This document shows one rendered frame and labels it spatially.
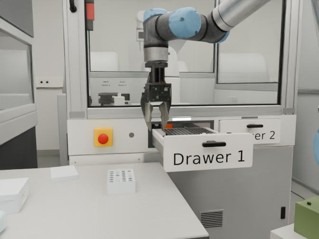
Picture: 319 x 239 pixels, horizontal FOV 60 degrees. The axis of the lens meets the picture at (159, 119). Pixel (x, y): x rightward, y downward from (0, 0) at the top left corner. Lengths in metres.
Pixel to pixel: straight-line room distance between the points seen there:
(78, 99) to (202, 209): 0.73
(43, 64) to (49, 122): 0.87
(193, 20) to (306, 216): 0.53
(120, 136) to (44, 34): 3.52
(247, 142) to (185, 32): 0.40
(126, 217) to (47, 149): 3.93
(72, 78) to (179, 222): 0.70
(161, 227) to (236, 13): 0.57
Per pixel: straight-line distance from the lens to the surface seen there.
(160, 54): 0.83
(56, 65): 4.46
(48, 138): 4.56
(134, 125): 1.15
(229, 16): 0.81
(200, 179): 1.27
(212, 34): 0.85
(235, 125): 1.26
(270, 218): 1.50
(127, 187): 0.85
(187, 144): 0.85
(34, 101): 2.10
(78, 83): 1.14
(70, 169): 1.07
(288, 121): 1.41
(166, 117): 0.87
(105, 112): 1.14
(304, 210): 0.69
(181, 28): 0.75
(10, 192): 0.81
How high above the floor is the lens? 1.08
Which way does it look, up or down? 7 degrees down
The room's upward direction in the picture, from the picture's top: straight up
